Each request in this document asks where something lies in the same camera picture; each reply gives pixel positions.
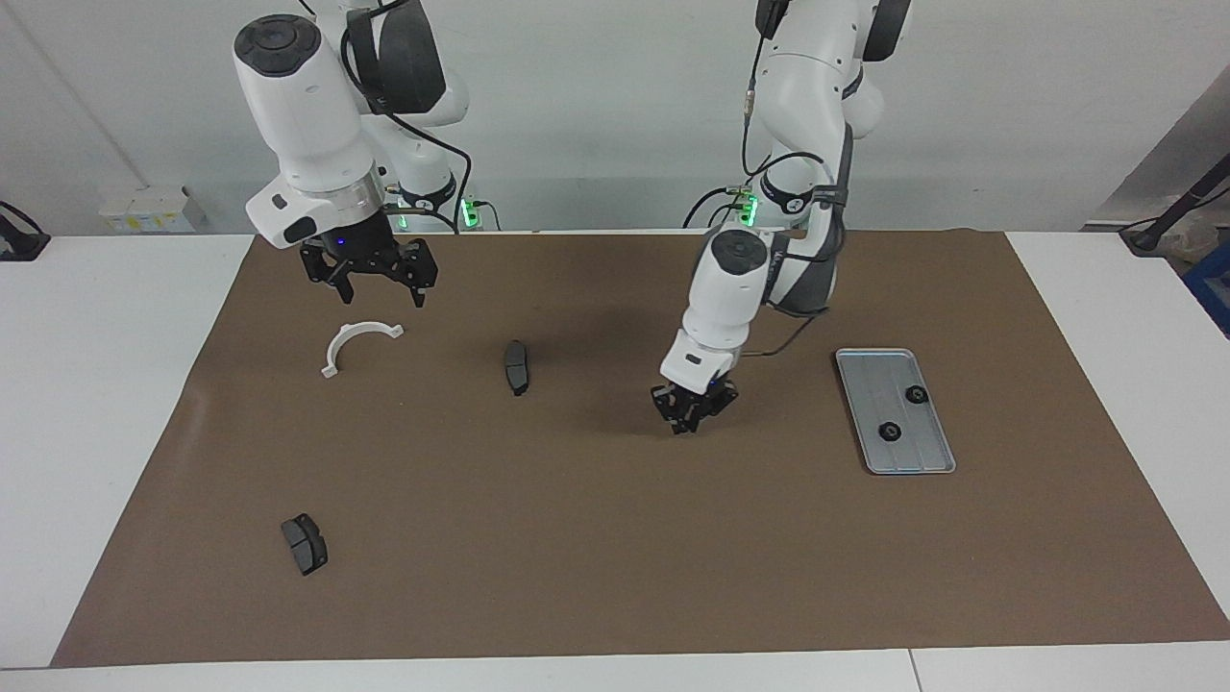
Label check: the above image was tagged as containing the black stand pole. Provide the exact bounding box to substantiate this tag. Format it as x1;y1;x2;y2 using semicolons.
1119;154;1230;253

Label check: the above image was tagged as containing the white curved plastic bracket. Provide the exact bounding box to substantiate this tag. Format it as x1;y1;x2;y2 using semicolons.
320;322;406;379

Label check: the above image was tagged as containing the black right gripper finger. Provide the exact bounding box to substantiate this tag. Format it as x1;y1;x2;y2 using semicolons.
389;240;439;309
301;245;354;306

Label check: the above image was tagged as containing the white wall socket box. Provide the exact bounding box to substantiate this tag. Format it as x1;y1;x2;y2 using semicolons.
98;185;198;234

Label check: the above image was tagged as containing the black clamp base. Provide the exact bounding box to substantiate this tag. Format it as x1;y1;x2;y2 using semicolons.
0;200;51;262

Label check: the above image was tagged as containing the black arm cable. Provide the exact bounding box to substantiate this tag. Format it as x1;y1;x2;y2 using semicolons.
738;29;820;358
298;0;474;232

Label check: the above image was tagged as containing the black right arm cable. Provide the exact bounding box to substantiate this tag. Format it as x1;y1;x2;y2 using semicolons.
298;0;474;232

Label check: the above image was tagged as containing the silver metal tray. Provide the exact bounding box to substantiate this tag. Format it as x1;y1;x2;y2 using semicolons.
834;348;958;476

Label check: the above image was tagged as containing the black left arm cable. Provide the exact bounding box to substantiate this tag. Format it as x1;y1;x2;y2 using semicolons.
738;29;820;358

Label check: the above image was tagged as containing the brown table mat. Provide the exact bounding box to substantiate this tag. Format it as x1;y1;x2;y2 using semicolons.
50;229;1230;669

